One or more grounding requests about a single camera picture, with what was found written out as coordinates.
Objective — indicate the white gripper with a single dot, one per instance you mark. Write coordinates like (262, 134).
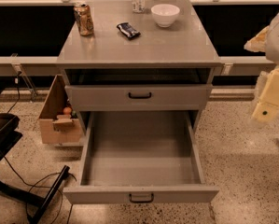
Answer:
(267, 39)

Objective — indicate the grey window rail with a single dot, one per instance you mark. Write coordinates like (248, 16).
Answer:
(46, 67)

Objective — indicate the dark blue snack bar wrapper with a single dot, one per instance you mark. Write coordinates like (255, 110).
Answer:
(126, 29)

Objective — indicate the black lower drawer handle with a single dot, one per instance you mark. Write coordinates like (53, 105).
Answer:
(141, 198)

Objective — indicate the grey closed upper drawer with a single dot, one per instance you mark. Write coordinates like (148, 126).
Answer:
(115, 97)

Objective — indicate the small orange fruit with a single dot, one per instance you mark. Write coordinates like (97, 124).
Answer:
(67, 110)

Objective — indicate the black chair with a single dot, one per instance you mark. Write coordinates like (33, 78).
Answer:
(27, 165)

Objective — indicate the grey drawer cabinet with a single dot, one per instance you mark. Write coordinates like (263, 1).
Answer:
(181, 54)

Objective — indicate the black drawer handle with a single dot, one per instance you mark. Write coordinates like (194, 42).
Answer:
(139, 96)
(141, 198)

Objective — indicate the black upper drawer handle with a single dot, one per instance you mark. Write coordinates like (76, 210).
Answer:
(139, 96)

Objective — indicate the grey open lower drawer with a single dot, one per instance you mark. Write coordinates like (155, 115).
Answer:
(140, 153)

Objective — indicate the brown cardboard box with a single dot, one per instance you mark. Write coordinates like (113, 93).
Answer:
(57, 128)

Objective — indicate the gold soda can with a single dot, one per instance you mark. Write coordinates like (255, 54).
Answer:
(83, 18)

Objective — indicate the white ceramic bowl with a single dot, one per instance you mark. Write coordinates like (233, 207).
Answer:
(165, 15)

